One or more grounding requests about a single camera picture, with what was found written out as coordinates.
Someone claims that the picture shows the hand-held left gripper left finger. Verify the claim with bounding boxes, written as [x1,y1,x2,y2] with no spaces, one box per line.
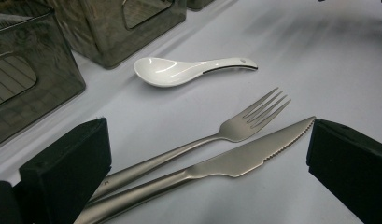
[19,117,113,224]

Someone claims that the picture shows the smoky transparent plastic box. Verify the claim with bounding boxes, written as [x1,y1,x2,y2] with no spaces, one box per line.
[0,7,87,150]
[186,0,216,12]
[43,0,188,70]

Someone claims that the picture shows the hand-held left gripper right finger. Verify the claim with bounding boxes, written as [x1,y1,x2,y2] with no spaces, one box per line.
[305,119,382,224]

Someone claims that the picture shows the matte steel knife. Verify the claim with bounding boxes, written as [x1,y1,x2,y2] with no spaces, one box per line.
[74,116,317,224]

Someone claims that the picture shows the matte steel fork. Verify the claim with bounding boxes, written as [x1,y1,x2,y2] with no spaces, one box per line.
[89,87,291,203]

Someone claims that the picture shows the white ceramic spoon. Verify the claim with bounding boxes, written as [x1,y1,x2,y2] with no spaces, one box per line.
[133,56,259,89]

